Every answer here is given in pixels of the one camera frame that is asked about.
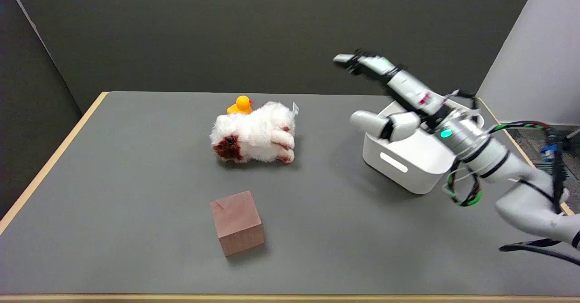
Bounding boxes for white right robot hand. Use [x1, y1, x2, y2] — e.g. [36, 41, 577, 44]
[333, 52, 455, 142]

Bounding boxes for yellow rubber duck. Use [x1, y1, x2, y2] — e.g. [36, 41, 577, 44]
[227, 95, 253, 115]

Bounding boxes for white plastic bin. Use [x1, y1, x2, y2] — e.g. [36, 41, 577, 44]
[362, 97, 482, 195]

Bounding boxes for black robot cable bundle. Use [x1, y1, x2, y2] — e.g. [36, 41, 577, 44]
[446, 90, 580, 266]

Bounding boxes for white plush dog toy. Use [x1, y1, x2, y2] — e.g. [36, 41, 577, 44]
[209, 101, 300, 164]

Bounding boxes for wooden cube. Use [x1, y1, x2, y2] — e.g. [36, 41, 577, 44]
[210, 190, 265, 257]

